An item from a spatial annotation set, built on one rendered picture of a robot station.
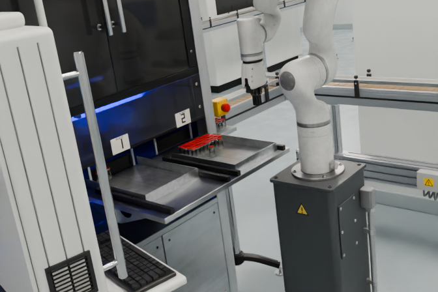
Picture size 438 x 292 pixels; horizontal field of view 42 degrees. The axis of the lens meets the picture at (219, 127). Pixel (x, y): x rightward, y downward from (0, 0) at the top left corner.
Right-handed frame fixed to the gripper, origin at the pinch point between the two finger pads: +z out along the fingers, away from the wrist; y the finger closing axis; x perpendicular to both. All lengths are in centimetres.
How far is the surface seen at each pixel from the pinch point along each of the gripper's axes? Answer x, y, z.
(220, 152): -17.8, 5.3, 22.1
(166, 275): 22, 76, 29
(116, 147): -35, 43, 9
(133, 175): -34, 38, 22
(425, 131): 6, -143, 59
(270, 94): -46, -68, 19
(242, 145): -14.9, -5.7, 22.2
